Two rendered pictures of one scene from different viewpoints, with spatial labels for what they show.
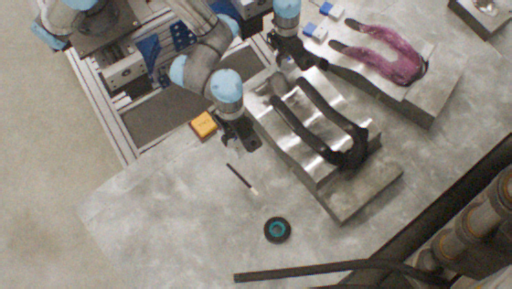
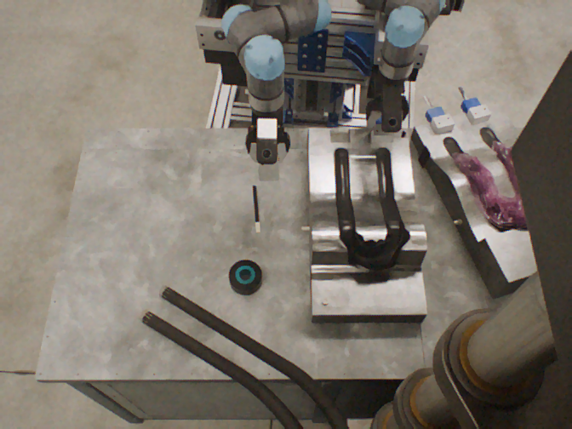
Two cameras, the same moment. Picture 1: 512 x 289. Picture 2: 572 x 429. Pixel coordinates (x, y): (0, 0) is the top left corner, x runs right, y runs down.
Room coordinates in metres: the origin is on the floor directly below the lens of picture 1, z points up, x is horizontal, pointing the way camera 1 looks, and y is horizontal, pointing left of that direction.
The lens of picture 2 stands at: (0.07, -0.41, 2.09)
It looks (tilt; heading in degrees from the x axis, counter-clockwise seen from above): 61 degrees down; 34
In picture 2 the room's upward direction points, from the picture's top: straight up
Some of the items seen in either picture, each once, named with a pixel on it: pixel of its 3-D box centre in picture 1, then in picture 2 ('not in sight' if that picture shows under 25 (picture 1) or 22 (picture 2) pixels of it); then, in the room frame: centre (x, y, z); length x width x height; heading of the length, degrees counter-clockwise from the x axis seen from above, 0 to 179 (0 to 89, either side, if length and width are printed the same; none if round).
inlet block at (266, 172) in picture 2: (230, 135); (269, 153); (0.71, 0.08, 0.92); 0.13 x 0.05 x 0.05; 34
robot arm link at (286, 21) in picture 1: (286, 6); (403, 36); (0.96, -0.11, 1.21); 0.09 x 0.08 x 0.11; 3
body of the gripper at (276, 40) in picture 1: (284, 36); (390, 84); (0.97, -0.10, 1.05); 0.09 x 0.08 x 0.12; 34
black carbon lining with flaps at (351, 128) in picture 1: (322, 123); (368, 200); (0.74, -0.20, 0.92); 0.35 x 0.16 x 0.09; 34
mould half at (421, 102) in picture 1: (385, 56); (500, 188); (0.99, -0.45, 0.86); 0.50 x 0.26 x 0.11; 51
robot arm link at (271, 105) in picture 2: (229, 105); (265, 94); (0.69, 0.07, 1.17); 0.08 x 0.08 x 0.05
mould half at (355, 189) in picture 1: (321, 134); (363, 215); (0.72, -0.20, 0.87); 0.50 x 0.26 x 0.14; 34
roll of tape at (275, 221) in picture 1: (277, 230); (245, 277); (0.44, -0.04, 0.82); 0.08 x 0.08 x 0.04
